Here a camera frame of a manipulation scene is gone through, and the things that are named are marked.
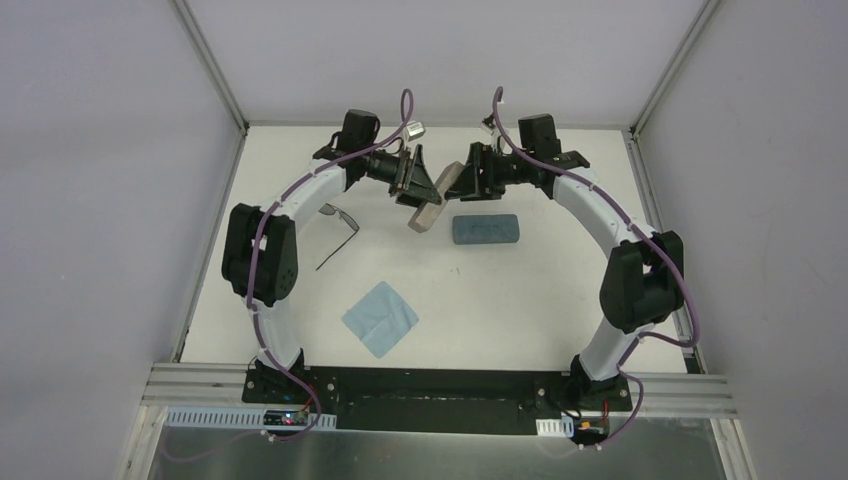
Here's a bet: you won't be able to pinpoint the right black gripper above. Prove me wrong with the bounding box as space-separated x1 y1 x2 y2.
446 142 535 202

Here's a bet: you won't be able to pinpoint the blue-green glasses case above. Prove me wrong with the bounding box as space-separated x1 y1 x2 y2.
451 214 520 245

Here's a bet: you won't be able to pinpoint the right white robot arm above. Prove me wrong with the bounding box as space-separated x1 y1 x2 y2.
444 114 684 410

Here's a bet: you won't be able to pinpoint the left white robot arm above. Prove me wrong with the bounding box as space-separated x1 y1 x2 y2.
221 96 446 405

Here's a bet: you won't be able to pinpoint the lower blue cleaning cloth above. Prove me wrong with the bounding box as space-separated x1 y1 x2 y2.
342 282 419 358

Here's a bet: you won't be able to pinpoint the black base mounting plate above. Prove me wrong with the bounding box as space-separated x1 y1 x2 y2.
242 362 633 435

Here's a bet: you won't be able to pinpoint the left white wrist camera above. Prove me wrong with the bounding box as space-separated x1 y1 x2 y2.
402 121 426 142

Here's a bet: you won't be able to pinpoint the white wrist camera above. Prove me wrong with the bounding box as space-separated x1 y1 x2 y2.
480 114 499 135
402 121 426 142

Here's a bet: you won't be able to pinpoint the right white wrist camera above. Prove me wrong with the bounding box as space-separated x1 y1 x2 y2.
480 114 499 135

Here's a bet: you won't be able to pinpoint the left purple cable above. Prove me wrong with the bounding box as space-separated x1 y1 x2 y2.
161 88 417 463

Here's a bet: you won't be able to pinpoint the left thin-frame sunglasses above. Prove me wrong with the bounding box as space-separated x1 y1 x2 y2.
313 203 360 271

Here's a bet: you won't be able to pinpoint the right white cable duct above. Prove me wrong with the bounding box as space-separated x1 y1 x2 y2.
535 416 575 438

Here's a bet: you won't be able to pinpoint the white cable duct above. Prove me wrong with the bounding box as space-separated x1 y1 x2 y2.
164 406 337 432
535 416 575 438

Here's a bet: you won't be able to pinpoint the aluminium front rail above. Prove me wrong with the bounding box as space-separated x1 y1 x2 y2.
142 363 738 419

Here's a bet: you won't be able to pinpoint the left white cable duct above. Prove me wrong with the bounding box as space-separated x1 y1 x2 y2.
164 406 337 432

